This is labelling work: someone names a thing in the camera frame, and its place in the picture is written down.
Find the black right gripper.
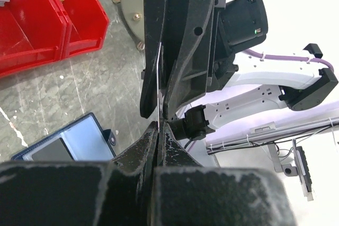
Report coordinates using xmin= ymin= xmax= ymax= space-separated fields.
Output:
xmin=139 ymin=0 xmax=269 ymax=142

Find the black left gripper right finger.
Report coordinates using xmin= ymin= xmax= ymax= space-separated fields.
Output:
xmin=156 ymin=123 xmax=297 ymax=225

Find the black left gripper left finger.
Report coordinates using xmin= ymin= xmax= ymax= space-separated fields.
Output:
xmin=1 ymin=122 xmax=158 ymax=225

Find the thin card edge-on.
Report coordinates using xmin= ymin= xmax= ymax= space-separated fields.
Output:
xmin=156 ymin=42 xmax=162 ymax=130

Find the blue leather card holder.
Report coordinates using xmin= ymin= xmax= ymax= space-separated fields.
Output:
xmin=11 ymin=112 xmax=116 ymax=161

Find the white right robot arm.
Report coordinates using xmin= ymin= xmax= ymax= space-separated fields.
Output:
xmin=140 ymin=0 xmax=338 ymax=141

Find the red plastic bin right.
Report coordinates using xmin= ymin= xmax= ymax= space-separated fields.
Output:
xmin=54 ymin=0 xmax=109 ymax=60

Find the red plastic bin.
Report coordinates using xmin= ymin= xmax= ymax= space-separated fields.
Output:
xmin=54 ymin=0 xmax=109 ymax=60
xmin=1 ymin=0 xmax=66 ymax=77

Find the red plastic bin middle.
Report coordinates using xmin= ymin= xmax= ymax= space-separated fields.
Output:
xmin=1 ymin=0 xmax=66 ymax=77

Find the grey cable bracket outside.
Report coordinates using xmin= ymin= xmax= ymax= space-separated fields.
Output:
xmin=205 ymin=117 xmax=339 ymax=203

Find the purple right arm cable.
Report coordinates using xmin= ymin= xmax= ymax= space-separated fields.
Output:
xmin=245 ymin=48 xmax=335 ymax=72

